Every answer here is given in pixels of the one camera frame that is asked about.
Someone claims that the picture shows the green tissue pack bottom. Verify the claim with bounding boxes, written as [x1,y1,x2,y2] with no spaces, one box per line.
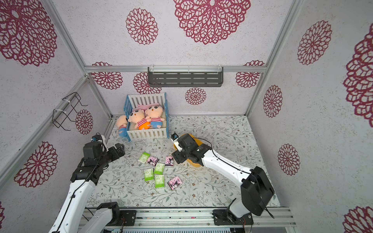
[154,175,165,189]

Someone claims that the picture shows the blue white toy crib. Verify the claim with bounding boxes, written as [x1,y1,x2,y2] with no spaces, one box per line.
[119,93,169,141]

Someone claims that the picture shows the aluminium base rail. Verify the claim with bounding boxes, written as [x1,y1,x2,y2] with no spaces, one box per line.
[80,207,297,229]

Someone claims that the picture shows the green tissue pack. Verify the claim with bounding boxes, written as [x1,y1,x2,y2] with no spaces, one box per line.
[138,152,151,164]
[144,169,154,182]
[154,175,165,189]
[154,163,165,175]

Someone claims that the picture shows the pink kuromi tissue pack bottom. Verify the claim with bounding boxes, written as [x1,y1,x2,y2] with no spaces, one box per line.
[168,176,182,190]

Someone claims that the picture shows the plush doll orange shorts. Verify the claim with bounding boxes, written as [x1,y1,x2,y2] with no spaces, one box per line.
[128,109,151,130]

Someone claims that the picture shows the plush doll outside crib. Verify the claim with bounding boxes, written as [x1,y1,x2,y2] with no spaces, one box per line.
[116,115,128,138]

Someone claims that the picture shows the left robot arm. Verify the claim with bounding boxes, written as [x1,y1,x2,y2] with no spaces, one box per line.
[49,141,137,233]

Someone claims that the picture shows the black wire wall rack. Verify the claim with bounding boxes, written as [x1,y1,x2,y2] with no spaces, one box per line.
[51,92,88,132]

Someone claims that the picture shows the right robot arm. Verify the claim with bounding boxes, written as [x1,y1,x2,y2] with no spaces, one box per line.
[171,134,275,225]

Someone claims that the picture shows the pink kuromi tissue pack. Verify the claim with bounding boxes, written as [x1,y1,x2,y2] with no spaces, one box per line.
[147,156,159,166]
[168,176,182,190]
[165,156,174,167]

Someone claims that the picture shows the grey wall shelf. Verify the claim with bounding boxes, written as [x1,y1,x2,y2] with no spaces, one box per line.
[147,66,223,87]

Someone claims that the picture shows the plush doll blue shorts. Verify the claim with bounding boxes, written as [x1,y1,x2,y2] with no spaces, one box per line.
[145,106,166,129]

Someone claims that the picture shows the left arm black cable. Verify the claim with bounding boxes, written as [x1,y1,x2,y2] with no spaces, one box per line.
[55,132,110,233]

